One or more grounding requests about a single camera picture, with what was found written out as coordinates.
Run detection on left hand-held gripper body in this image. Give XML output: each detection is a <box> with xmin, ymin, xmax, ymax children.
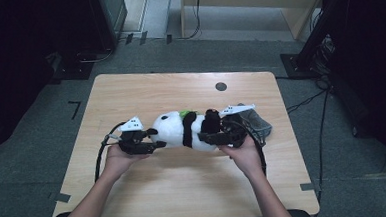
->
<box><xmin>116</xmin><ymin>115</ymin><xmax>149</xmax><ymax>156</ymax></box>

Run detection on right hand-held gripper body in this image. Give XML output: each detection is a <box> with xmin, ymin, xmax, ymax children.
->
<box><xmin>218</xmin><ymin>103</ymin><xmax>258</xmax><ymax>150</ymax></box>

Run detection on panda plush toy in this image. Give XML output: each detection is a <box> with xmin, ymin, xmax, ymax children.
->
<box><xmin>147</xmin><ymin>107</ymin><xmax>225</xmax><ymax>156</ymax></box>

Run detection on grey fuzzy sock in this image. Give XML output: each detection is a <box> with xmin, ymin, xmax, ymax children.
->
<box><xmin>235</xmin><ymin>100</ymin><xmax>274</xmax><ymax>149</ymax></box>

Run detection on person's left hand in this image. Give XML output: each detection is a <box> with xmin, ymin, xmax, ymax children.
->
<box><xmin>102</xmin><ymin>142</ymin><xmax>152</xmax><ymax>177</ymax></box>

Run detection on person's right hand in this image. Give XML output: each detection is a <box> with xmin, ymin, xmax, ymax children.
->
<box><xmin>217</xmin><ymin>136</ymin><xmax>264</xmax><ymax>181</ymax></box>

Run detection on grey tape piece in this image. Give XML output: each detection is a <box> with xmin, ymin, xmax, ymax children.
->
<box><xmin>299</xmin><ymin>182</ymin><xmax>316</xmax><ymax>192</ymax></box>
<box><xmin>54</xmin><ymin>192</ymin><xmax>73</xmax><ymax>204</ymax></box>

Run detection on black metal stand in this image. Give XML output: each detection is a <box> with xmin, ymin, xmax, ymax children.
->
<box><xmin>276</xmin><ymin>0</ymin><xmax>353</xmax><ymax>82</ymax></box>

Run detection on black monitor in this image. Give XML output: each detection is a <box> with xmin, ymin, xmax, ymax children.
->
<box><xmin>86</xmin><ymin>0</ymin><xmax>131</xmax><ymax>54</ymax></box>

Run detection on dark curtain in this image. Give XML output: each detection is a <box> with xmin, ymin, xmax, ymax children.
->
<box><xmin>322</xmin><ymin>0</ymin><xmax>386</xmax><ymax>182</ymax></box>
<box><xmin>0</xmin><ymin>0</ymin><xmax>108</xmax><ymax>157</ymax></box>

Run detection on left hand-held gripper cable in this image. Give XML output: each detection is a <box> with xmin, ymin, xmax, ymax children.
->
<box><xmin>91</xmin><ymin>121</ymin><xmax>131</xmax><ymax>184</ymax></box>

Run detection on hand-held gripper cable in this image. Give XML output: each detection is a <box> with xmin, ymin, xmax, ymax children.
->
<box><xmin>91</xmin><ymin>121</ymin><xmax>131</xmax><ymax>184</ymax></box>
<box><xmin>235</xmin><ymin>118</ymin><xmax>269</xmax><ymax>179</ymax></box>

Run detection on right hand-held gripper cable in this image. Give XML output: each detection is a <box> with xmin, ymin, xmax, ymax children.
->
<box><xmin>235</xmin><ymin>118</ymin><xmax>269</xmax><ymax>179</ymax></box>

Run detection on black floor cable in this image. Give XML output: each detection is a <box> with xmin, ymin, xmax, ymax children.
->
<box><xmin>312</xmin><ymin>89</ymin><xmax>336</xmax><ymax>196</ymax></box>
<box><xmin>284</xmin><ymin>87</ymin><xmax>330</xmax><ymax>116</ymax></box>

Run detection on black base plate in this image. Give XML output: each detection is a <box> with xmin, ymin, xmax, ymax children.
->
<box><xmin>51</xmin><ymin>57</ymin><xmax>96</xmax><ymax>83</ymax></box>

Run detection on black hanging cable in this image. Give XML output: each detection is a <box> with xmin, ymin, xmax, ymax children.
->
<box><xmin>174</xmin><ymin>0</ymin><xmax>203</xmax><ymax>41</ymax></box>

